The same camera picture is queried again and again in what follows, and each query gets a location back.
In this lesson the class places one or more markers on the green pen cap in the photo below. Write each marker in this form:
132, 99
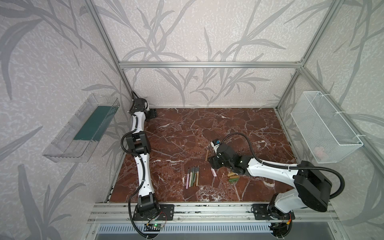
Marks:
233, 180

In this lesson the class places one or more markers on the pink pen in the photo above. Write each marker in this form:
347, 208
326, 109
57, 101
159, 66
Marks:
188, 178

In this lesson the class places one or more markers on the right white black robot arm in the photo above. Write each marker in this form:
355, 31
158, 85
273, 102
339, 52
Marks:
312, 187

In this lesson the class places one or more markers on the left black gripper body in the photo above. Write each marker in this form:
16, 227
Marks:
151, 113

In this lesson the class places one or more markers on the clear plastic wall tray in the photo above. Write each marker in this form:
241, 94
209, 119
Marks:
80, 137

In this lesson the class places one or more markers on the black mounting plate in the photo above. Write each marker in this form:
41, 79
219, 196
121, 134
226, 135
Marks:
268, 213
165, 213

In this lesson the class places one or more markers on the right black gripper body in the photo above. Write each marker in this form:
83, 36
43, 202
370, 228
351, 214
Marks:
216, 161

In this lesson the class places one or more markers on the dark green pen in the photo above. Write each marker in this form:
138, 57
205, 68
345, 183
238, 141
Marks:
193, 176

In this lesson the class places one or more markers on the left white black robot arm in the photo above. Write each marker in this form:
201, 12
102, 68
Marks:
137, 144

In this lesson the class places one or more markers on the pink item in basket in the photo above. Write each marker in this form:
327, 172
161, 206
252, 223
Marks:
320, 153

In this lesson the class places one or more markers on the green circuit board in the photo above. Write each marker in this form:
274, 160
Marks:
156, 227

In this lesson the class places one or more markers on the light pink pen cap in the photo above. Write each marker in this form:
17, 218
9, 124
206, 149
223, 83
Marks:
213, 172

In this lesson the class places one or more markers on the orange brown pen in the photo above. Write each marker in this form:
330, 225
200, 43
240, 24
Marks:
195, 176

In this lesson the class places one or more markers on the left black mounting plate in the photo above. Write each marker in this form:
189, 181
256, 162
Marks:
165, 213

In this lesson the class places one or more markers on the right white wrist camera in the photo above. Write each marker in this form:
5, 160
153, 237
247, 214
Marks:
215, 145

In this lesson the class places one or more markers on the white wire mesh basket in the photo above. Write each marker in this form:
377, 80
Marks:
322, 125

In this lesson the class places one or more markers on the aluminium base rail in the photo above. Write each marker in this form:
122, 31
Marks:
204, 212

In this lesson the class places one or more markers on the tan pen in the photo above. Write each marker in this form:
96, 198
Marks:
198, 177

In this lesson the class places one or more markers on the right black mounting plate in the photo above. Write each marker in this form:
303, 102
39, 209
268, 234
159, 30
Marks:
268, 213

